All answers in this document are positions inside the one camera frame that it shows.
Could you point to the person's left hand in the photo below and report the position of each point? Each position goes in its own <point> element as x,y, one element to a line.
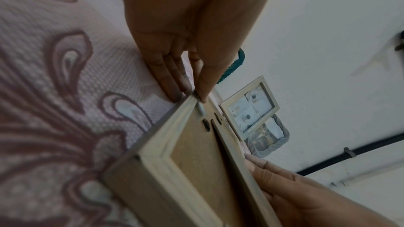
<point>189,9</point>

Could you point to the person's right hand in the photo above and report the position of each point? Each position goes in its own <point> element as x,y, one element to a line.
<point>315,201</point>

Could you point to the light wooden picture frame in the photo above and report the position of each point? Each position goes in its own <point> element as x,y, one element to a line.
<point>189,166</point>

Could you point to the floral patterned mattress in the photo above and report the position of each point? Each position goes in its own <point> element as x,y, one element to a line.
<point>63,96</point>

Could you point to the white wall conduit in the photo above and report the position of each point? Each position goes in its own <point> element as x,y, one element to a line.
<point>372,173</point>

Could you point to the white picture frame with photos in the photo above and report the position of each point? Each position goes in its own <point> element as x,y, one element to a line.
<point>249,107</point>

